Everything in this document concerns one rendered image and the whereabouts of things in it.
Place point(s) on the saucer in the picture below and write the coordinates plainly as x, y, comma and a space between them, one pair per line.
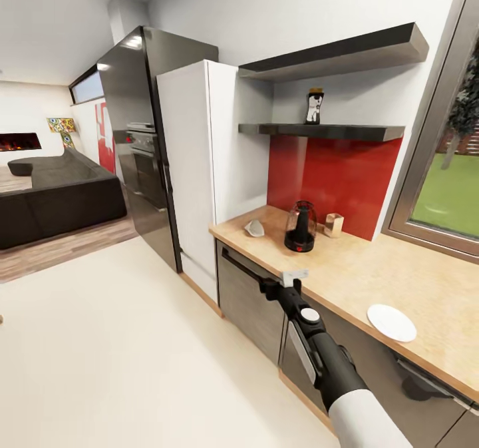
391, 322

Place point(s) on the paper coffee filter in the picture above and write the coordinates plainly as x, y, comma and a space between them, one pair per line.
255, 228

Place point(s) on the electric kettle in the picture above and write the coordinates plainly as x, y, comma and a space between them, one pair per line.
301, 227

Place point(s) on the bottle of coffee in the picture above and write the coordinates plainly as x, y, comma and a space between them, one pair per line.
314, 100

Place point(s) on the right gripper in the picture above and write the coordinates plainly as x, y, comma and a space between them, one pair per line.
275, 291

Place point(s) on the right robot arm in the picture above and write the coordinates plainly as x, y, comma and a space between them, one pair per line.
357, 417

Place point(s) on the water glass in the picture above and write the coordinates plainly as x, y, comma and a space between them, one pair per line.
333, 225

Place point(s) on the countertop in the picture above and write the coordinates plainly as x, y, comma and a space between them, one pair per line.
347, 274

